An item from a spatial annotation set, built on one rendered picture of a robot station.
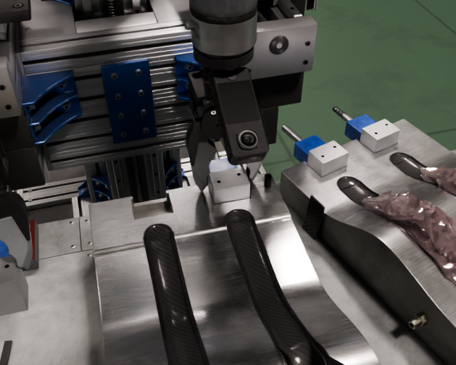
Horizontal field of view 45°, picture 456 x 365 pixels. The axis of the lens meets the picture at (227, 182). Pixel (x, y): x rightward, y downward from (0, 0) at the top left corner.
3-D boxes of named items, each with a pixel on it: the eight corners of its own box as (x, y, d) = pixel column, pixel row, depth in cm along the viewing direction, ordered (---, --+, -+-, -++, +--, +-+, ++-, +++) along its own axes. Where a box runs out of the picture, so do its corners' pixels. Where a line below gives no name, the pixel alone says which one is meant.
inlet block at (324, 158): (271, 145, 95) (272, 119, 91) (294, 135, 97) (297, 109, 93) (319, 190, 87) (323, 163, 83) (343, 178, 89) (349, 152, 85)
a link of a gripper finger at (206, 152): (196, 168, 81) (212, 115, 75) (204, 195, 77) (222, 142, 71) (175, 166, 80) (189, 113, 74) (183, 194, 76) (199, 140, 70)
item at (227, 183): (195, 158, 87) (193, 131, 83) (226, 153, 88) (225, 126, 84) (214, 218, 77) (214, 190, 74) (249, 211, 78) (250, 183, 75)
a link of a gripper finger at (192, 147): (212, 160, 75) (229, 106, 70) (214, 168, 74) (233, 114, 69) (178, 158, 73) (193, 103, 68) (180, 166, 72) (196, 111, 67)
